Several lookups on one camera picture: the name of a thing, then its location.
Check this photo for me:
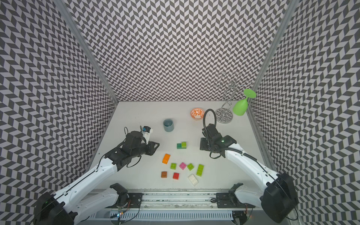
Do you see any pink square lego brick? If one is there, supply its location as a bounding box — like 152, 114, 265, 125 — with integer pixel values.
180, 162, 187, 170

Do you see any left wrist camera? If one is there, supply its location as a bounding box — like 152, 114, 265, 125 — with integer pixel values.
141, 126, 153, 144

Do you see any brown square lego brick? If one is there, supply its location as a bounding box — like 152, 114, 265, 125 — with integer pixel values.
161, 171, 167, 179

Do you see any chrome glass holder stand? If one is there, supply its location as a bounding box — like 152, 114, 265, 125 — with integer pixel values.
215, 72, 251, 124

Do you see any white long lego brick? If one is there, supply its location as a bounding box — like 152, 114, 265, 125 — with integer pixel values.
188, 174, 199, 186

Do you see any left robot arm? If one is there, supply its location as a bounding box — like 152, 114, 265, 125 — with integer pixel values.
32, 126, 160, 225

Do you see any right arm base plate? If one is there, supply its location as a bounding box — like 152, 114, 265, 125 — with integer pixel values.
215, 193, 255, 209

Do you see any teal ceramic cup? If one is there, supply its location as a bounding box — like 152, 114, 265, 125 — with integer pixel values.
163, 119, 174, 132

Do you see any orange patterned small bowl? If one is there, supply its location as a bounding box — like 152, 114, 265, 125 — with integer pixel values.
190, 108, 205, 121

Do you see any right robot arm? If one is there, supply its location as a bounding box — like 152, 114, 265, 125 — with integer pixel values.
200, 124, 299, 223

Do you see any lime long lego brick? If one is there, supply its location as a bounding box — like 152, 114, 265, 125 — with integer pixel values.
196, 164, 204, 177

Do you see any orange long lego brick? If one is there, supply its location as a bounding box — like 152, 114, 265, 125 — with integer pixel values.
162, 154, 171, 164

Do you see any lime square lego brick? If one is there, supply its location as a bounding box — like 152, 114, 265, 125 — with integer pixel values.
187, 163, 195, 171
181, 142, 187, 149
170, 163, 177, 170

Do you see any green plastic wine glass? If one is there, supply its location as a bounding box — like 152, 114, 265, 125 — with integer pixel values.
232, 89, 257, 116

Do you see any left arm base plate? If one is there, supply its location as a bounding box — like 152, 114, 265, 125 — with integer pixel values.
107, 193, 143, 209

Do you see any red square lego brick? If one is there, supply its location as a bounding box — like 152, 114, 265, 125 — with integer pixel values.
172, 172, 180, 180

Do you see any aluminium front rail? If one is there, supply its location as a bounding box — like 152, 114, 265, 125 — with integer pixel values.
128, 189, 263, 211

